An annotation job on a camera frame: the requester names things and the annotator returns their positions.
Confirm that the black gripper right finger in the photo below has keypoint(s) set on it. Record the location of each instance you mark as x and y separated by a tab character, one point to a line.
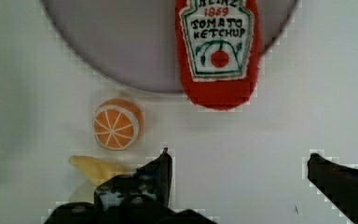
338	183

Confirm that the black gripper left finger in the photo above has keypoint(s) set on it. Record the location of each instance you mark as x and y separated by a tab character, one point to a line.
148	188

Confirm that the red plush ketchup bottle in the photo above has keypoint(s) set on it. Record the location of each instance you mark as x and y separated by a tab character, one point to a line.
217	44

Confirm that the grey round plate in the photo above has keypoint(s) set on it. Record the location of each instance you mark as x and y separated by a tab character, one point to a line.
133	42

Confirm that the yellow banana toy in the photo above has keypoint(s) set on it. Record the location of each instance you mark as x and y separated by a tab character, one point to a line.
97	171

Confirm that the orange slice toy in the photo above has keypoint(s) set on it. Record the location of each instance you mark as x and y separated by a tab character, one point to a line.
117	124

